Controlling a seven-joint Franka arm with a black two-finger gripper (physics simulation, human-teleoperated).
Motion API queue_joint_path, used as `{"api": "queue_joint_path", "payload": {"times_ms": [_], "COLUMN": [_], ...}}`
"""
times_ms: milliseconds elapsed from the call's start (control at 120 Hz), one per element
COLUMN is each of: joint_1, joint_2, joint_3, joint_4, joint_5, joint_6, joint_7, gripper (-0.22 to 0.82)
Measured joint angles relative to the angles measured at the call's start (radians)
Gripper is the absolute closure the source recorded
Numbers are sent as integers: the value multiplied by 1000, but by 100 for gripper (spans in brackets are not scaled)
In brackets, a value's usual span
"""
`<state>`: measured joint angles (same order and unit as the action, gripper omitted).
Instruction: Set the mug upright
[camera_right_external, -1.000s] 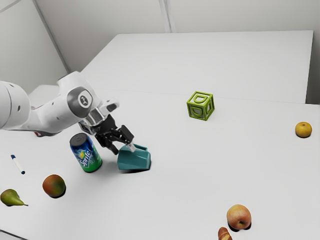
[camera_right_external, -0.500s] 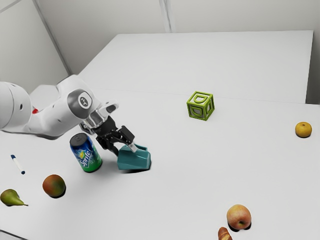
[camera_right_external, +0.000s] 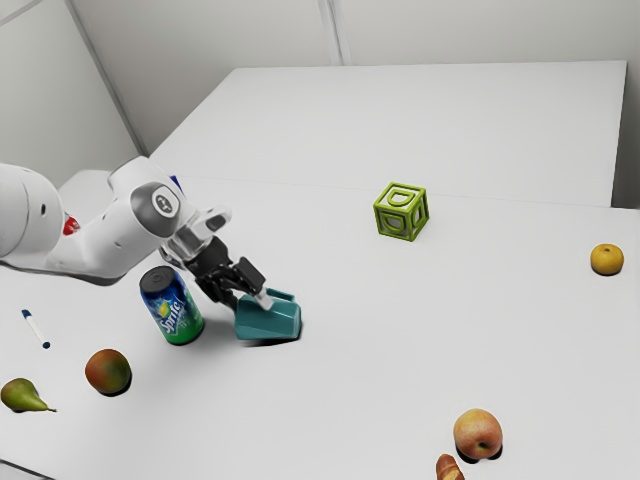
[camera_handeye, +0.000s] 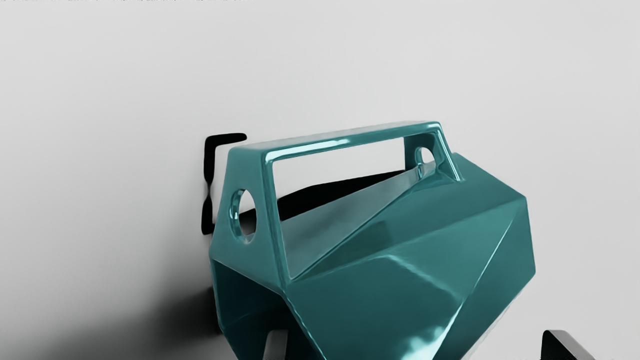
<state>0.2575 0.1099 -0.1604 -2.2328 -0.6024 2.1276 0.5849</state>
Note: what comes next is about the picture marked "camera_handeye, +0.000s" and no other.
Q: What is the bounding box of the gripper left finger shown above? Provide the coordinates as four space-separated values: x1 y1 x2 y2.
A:
262 329 289 360

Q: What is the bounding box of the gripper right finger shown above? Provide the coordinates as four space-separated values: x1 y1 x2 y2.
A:
541 329 597 360

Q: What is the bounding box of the teal faceted mug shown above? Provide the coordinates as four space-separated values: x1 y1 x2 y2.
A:
209 120 537 360

